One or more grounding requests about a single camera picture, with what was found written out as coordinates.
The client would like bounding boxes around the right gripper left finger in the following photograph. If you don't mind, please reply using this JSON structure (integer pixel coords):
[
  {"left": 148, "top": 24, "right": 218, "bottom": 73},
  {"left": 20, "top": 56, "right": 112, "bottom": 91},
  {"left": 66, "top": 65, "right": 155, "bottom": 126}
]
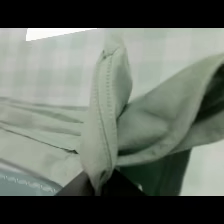
[{"left": 55, "top": 169, "right": 96, "bottom": 197}]

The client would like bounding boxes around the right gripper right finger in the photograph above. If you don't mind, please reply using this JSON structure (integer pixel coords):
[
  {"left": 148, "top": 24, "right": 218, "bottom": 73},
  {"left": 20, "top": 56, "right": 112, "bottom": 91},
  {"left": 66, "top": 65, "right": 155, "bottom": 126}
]
[{"left": 101, "top": 167, "right": 145, "bottom": 197}]

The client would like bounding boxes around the pale green shirt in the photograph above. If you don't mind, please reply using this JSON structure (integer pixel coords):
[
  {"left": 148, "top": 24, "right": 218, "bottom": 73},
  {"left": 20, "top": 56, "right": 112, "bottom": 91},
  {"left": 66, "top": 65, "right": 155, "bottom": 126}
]
[{"left": 0, "top": 31, "right": 224, "bottom": 197}]

